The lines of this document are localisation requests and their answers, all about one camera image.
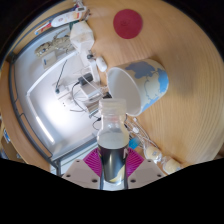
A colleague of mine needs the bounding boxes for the small white oval case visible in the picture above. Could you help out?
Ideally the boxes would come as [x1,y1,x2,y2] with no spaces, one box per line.
[95,56,108,73]

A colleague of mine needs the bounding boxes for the white desk lamp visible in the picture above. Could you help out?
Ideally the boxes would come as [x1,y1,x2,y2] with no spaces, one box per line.
[25,49,83,145]

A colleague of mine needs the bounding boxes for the white wall socket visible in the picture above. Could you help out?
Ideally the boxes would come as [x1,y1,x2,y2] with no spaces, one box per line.
[51,83,66,98]
[58,96,73,111]

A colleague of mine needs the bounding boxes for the black plug adapter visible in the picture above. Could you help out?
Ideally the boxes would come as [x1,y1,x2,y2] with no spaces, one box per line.
[77,73,94,85]

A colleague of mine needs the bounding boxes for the grey metal desk frame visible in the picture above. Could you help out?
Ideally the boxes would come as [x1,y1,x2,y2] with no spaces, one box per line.
[8,6,101,178]

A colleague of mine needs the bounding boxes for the white cable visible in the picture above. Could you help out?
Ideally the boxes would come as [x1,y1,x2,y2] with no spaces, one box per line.
[124,116,158,151]

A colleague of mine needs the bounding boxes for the small blue tube, white cap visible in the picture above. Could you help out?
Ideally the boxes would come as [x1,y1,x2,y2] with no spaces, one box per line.
[128,137,141,150]

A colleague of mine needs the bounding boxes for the white charger brick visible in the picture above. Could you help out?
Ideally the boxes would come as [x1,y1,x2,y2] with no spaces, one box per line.
[83,84,101,101]

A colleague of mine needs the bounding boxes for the white tissue pack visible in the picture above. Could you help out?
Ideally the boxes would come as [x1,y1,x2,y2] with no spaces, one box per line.
[69,20,94,54]

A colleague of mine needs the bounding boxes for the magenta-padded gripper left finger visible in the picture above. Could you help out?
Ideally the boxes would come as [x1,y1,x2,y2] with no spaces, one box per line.
[62,148,103,190]

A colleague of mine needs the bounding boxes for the black cable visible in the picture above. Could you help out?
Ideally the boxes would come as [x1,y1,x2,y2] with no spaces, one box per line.
[54,59,68,94]

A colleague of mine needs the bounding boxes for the white cup with blue print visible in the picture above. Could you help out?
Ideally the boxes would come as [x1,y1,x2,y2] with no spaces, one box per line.
[106,58,170,117]

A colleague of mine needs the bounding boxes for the white power strip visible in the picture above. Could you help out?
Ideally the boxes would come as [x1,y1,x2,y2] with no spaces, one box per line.
[84,49,101,84]

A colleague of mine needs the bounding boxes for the white wall box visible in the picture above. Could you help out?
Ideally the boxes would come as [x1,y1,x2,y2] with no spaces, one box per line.
[41,53,56,69]

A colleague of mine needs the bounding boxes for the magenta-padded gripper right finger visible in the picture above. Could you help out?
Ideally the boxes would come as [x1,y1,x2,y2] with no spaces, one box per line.
[123,148,165,190]

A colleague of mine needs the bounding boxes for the clear bottle with dark label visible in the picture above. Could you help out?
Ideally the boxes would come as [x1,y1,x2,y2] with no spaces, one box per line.
[96,98,130,184]

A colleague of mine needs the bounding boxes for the flat round red coaster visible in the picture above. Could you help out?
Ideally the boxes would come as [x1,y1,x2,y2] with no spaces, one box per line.
[112,8,144,40]

